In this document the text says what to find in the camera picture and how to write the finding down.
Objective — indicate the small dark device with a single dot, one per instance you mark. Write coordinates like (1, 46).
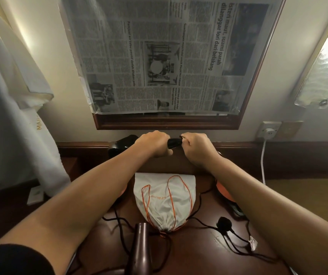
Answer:
(237, 209)

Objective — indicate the frosted glass wall lamp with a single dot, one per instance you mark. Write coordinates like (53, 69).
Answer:
(321, 74)

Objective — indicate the black sleeve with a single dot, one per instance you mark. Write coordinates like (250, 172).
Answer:
(12, 260)

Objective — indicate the person's right forearm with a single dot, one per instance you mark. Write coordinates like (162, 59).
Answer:
(267, 214)

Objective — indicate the black round appliance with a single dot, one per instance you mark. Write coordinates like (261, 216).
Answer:
(121, 146)

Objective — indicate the black power plug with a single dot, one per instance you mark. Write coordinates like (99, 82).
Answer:
(224, 224)

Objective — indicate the person's left fingers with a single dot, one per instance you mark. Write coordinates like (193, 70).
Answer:
(165, 141)

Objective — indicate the newspaper sheet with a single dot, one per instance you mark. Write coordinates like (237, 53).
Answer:
(166, 54)

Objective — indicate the person's left hand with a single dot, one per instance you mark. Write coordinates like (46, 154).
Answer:
(152, 143)

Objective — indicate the wooden mirror frame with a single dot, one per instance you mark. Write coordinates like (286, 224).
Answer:
(166, 122)

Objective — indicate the white hanging bathrobe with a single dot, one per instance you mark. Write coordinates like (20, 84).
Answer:
(6, 125)

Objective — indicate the person's right fingers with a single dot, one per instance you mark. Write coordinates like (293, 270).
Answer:
(185, 143)

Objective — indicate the black hair dryer nozzle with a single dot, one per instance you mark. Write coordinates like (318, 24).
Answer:
(174, 142)

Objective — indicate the maroon hair dryer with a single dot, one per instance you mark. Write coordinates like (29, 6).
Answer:
(141, 249)

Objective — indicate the brass switch plate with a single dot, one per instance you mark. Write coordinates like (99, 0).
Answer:
(291, 129)

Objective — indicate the person's left forearm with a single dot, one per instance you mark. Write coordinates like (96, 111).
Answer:
(80, 197)

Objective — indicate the white wall socket with plug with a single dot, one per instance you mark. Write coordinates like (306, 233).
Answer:
(268, 130)

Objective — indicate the small white card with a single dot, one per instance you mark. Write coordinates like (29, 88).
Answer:
(35, 195)

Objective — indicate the person's right hand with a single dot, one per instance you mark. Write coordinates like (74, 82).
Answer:
(199, 148)

